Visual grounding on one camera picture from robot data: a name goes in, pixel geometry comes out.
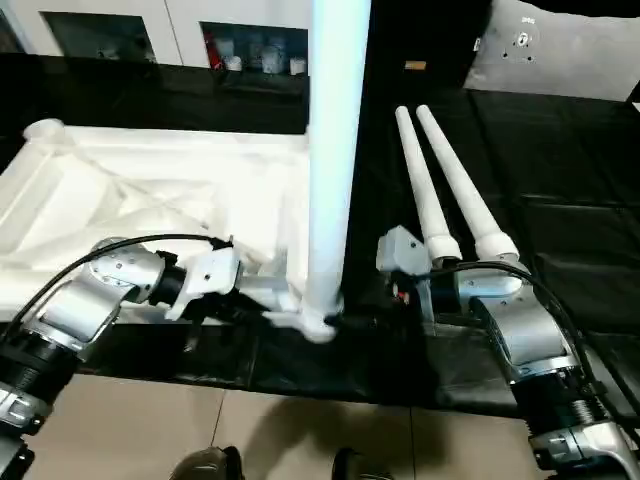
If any white plastic table leg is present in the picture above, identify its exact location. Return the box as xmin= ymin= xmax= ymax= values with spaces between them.
xmin=414 ymin=103 xmax=522 ymax=265
xmin=393 ymin=103 xmax=462 ymax=262
xmin=301 ymin=0 xmax=374 ymax=329

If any white plastic table top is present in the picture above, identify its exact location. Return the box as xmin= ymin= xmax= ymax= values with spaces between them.
xmin=0 ymin=117 xmax=347 ymax=347

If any dark right robot foot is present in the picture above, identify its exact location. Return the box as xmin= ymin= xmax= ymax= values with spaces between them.
xmin=331 ymin=446 xmax=392 ymax=480

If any dark robot foot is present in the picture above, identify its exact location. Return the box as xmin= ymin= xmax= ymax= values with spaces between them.
xmin=331 ymin=446 xmax=392 ymax=480
xmin=171 ymin=445 xmax=247 ymax=480

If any dark left robot foot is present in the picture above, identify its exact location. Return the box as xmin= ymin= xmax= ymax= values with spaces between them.
xmin=171 ymin=445 xmax=247 ymax=480

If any black table mat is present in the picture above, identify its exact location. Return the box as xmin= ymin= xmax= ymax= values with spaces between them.
xmin=0 ymin=52 xmax=640 ymax=419

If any black cabinet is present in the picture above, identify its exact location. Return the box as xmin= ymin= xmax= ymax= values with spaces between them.
xmin=363 ymin=0 xmax=497 ymax=92

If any grey cushion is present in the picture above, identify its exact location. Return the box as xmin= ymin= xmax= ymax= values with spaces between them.
xmin=461 ymin=0 xmax=640 ymax=105

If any white glass-door cabinet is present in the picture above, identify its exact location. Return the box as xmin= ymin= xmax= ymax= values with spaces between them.
xmin=0 ymin=0 xmax=315 ymax=77

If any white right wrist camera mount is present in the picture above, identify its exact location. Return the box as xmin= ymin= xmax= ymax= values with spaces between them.
xmin=375 ymin=225 xmax=434 ymax=322

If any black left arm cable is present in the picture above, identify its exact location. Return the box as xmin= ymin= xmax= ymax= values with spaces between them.
xmin=0 ymin=233 xmax=237 ymax=347

